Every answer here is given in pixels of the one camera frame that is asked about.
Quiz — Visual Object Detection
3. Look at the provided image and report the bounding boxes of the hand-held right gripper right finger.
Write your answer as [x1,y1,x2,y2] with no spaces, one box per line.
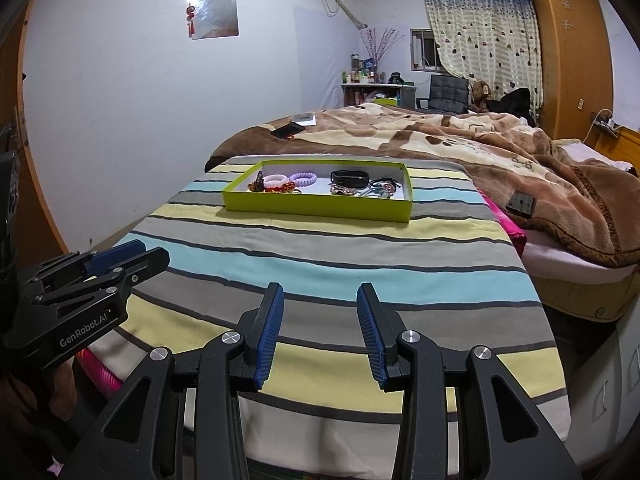
[356,283,583,480]

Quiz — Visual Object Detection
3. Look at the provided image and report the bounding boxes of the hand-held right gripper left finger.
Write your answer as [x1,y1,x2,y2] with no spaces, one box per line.
[62,282,286,480]

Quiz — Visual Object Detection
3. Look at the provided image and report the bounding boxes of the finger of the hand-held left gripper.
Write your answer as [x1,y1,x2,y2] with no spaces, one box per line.
[32,246,171,309]
[22,239,147,289]

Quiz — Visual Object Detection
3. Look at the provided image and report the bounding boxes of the green shallow box tray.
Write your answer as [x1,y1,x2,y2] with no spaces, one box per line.
[221,159,414,224]

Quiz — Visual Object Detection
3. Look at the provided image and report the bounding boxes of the black cord hair tie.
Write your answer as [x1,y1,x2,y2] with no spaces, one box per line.
[370,175,404,194]

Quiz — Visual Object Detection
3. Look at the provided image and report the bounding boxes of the person's left forearm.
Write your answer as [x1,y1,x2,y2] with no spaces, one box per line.
[0,360,101,480]

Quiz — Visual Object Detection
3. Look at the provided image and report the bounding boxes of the striped fleece blanket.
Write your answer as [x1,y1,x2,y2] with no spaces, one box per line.
[75,155,573,476]

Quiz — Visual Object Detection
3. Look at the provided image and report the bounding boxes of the black wristband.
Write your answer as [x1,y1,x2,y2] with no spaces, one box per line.
[330,170,372,186]

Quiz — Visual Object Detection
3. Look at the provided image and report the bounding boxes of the black smartphone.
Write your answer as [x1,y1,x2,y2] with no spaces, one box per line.
[271,122,306,140]

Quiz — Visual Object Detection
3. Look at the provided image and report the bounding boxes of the black remote on bed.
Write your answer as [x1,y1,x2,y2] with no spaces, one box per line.
[506,191,537,218]

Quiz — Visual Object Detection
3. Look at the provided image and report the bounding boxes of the white bed sheet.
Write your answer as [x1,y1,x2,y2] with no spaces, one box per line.
[524,142,640,322]

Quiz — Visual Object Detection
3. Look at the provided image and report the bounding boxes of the brown printed blanket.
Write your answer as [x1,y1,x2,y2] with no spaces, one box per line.
[205,102,640,268]

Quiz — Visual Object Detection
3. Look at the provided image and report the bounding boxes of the white desk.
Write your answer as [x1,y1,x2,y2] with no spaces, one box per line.
[341,81,417,109]

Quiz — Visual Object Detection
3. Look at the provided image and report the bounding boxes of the white cabinet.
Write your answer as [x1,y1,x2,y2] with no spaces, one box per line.
[565,310,640,463]

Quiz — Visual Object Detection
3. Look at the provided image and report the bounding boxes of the black office chair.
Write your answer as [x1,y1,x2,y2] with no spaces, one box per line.
[416,75,470,112]

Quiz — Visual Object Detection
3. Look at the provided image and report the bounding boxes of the group of bottles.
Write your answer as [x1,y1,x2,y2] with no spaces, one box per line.
[343,54,387,85]

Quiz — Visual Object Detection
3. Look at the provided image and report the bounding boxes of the brown teddy bear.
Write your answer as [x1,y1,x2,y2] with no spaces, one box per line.
[470,80,494,113]

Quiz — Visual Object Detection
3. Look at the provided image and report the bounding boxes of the black clothing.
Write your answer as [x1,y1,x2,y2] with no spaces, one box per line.
[492,87,539,127]

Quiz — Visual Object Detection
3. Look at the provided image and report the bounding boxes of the window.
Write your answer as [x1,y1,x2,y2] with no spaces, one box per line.
[411,29,444,71]

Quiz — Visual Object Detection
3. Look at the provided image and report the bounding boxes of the pink flower branches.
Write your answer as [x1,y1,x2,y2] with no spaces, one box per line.
[361,27,404,62]

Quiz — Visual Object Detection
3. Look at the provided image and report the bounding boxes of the air conditioner pipe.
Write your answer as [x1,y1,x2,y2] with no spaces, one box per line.
[325,0,369,29]

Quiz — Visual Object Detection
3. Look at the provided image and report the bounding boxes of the heart print curtain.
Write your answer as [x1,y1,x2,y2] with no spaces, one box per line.
[421,0,544,111]

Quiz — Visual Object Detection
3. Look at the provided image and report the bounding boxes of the wooden wardrobe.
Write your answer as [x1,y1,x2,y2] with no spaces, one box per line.
[534,0,615,142]

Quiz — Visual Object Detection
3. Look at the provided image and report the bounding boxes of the reflective wall sheet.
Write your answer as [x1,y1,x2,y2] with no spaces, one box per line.
[196,0,240,40]

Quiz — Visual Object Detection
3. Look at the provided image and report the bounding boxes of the white charger with cable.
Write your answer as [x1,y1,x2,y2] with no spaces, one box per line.
[585,109,622,143]

